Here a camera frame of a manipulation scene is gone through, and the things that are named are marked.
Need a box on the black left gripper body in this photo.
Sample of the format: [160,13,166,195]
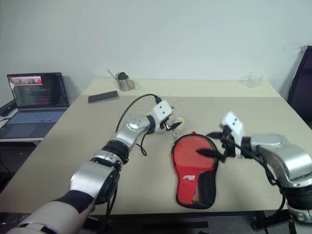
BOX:
[159,117,174,133]

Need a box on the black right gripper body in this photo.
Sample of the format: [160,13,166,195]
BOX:
[220,124,237,162]

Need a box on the red and black paddle case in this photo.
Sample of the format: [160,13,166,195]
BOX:
[170,131,219,210]

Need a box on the stainless steel jug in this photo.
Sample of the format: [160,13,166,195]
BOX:
[117,76,136,92]

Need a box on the clear glass cup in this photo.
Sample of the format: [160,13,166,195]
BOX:
[241,71,265,89]

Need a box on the black smartphone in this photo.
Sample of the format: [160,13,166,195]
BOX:
[88,90,120,105]

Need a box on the thin metal stick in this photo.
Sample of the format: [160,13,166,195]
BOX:
[106,69,120,80]

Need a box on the black office chair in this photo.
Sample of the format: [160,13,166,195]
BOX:
[286,45,312,129]

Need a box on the open grey laptop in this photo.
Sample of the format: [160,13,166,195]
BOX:
[0,72,71,140]

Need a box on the black box with green light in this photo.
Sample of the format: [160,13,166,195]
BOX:
[0,99,17,117]

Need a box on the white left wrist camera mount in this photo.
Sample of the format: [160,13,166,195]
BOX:
[149,99,175,125]

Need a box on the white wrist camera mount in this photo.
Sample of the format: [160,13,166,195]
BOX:
[149,99,175,125]
[219,111,245,145]

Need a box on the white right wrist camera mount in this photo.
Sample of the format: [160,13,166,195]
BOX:
[219,111,245,145]

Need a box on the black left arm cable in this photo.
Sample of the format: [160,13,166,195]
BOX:
[116,93,163,157]

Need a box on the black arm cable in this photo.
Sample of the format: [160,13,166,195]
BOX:
[116,93,163,157]
[219,133,293,213]

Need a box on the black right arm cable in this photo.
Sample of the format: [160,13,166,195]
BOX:
[219,133,293,213]

